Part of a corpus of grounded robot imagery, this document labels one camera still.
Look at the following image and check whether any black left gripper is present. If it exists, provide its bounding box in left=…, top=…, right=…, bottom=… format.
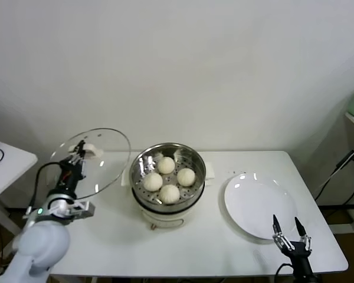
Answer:
left=50, top=140, right=88, bottom=200

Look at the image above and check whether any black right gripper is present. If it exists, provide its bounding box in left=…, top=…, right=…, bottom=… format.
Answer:
left=271, top=214, right=318, bottom=283

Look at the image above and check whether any round glass lid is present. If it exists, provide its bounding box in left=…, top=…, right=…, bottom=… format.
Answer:
left=51, top=127, right=132, bottom=199

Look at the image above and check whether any white steamed baozi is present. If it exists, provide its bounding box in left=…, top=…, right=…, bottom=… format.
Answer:
left=176, top=167, right=196, bottom=187
left=143, top=172, right=163, bottom=192
left=159, top=184, right=181, bottom=205
left=157, top=156, right=176, bottom=175

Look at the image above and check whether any stainless steel steamer basket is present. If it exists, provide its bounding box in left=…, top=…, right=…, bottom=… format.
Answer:
left=129, top=143, right=207, bottom=213

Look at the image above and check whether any steel steamer pot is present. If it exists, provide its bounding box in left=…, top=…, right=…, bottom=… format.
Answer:
left=120, top=161, right=217, bottom=231

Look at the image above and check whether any white round plate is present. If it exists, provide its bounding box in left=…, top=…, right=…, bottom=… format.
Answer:
left=223, top=173, right=299, bottom=240

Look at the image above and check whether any white side table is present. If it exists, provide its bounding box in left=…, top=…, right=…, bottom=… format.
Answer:
left=0, top=137, right=38, bottom=262

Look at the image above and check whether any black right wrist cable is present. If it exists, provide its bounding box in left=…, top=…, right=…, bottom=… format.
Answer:
left=275, top=262, right=293, bottom=283

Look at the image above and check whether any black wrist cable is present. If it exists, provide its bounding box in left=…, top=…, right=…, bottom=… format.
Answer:
left=275, top=262, right=293, bottom=283
left=25, top=161, right=63, bottom=216

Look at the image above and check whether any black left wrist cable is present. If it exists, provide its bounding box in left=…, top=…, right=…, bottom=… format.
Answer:
left=25, top=161, right=63, bottom=216

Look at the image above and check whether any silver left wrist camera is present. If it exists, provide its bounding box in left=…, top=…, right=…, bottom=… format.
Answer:
left=67, top=200, right=96, bottom=221

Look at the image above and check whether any black power cable with adapter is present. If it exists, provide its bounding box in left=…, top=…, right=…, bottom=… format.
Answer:
left=314, top=149, right=354, bottom=207

